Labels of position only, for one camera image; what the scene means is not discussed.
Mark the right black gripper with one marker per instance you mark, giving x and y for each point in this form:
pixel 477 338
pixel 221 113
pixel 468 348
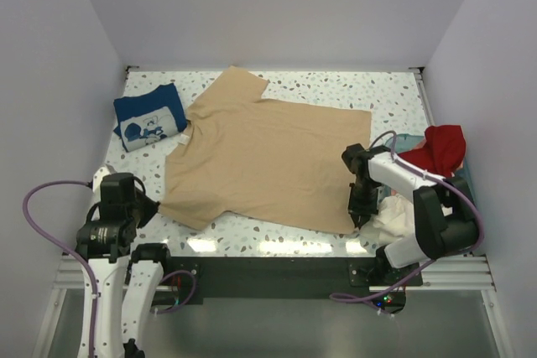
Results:
pixel 354 209

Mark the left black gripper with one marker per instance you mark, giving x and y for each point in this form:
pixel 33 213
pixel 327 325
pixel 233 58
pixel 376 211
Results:
pixel 151 206

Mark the beige t-shirt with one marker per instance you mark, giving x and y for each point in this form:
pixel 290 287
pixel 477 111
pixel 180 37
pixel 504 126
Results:
pixel 270 160

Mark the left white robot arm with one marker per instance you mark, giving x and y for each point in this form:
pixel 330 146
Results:
pixel 120 279

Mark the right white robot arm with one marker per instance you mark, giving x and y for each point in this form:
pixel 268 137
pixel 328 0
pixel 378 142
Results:
pixel 445 221

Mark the white t-shirt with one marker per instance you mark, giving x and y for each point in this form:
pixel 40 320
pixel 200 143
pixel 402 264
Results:
pixel 394 221

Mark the folded blue t-shirt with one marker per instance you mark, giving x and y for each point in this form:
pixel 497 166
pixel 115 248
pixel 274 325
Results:
pixel 149 118

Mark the clear blue plastic bin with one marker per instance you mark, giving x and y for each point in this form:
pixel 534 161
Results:
pixel 406 142

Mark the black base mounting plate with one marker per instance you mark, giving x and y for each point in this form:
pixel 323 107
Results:
pixel 192 280

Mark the red t-shirt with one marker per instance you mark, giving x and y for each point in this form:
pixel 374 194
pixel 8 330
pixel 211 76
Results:
pixel 441 152

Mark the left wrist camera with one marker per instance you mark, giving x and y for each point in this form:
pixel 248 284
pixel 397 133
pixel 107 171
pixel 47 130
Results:
pixel 99 176

